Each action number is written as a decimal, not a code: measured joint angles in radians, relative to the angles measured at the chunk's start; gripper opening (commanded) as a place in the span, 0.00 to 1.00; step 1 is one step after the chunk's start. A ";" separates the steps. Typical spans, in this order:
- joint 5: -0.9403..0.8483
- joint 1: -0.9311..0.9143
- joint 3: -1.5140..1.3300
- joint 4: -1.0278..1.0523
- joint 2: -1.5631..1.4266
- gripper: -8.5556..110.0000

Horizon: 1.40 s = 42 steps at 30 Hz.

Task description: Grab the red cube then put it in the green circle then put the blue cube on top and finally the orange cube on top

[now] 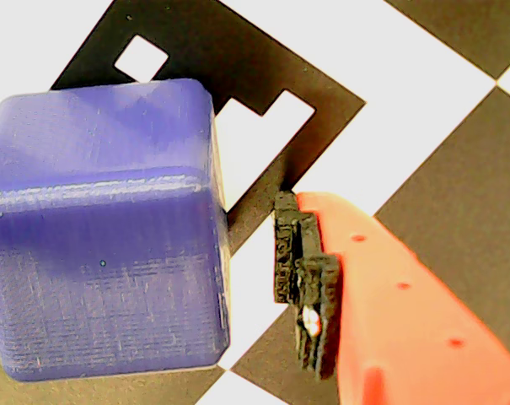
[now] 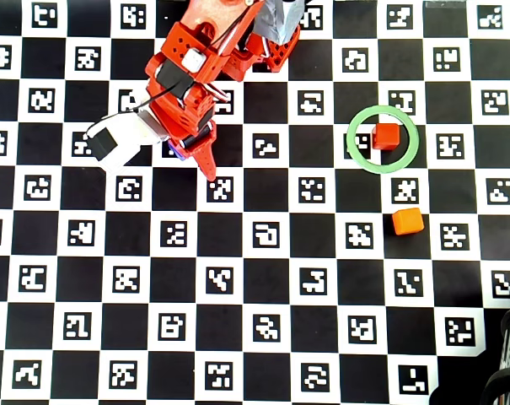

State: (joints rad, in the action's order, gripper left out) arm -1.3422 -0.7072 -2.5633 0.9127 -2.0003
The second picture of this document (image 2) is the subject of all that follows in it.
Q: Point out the blue cube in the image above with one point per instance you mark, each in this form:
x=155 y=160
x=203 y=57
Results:
x=177 y=150

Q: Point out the orange cube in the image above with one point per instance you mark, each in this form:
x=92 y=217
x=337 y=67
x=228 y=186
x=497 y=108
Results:
x=407 y=221

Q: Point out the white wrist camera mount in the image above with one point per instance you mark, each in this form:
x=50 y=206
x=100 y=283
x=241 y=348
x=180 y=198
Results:
x=132 y=135

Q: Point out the small white block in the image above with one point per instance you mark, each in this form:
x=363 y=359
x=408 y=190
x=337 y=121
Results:
x=193 y=59

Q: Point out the red cube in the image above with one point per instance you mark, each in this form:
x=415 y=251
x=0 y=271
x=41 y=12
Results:
x=385 y=136

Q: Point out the grey duct tape wrap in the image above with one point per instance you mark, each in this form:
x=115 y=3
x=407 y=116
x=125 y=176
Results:
x=277 y=19

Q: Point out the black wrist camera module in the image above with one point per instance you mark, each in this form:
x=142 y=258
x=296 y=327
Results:
x=103 y=144

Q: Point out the red gripper black motor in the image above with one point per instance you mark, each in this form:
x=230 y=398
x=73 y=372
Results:
x=201 y=145

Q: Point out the black white marker checkerboard mat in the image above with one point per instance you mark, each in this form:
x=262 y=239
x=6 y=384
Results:
x=254 y=274

